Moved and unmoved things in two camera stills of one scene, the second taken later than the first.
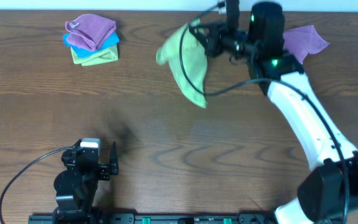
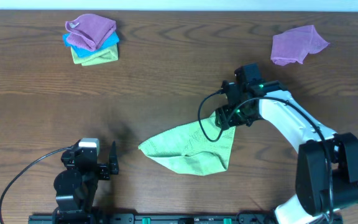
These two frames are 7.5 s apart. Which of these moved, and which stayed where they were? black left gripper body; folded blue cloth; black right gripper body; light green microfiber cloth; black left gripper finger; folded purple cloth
Moved: light green microfiber cloth; black right gripper body
Stayed: folded blue cloth; black left gripper finger; black left gripper body; folded purple cloth
